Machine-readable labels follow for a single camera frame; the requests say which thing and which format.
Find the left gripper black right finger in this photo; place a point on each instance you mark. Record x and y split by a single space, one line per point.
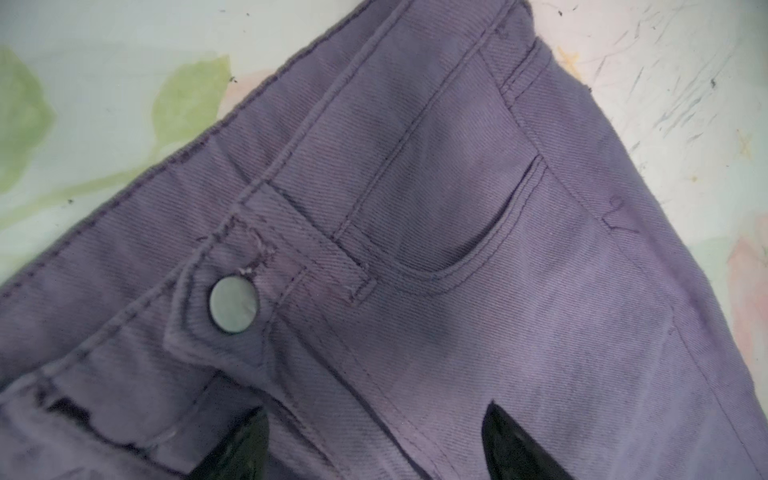
512 454

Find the purple trousers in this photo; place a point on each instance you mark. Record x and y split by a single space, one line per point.
419 214

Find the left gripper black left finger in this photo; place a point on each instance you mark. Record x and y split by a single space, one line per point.
241 455

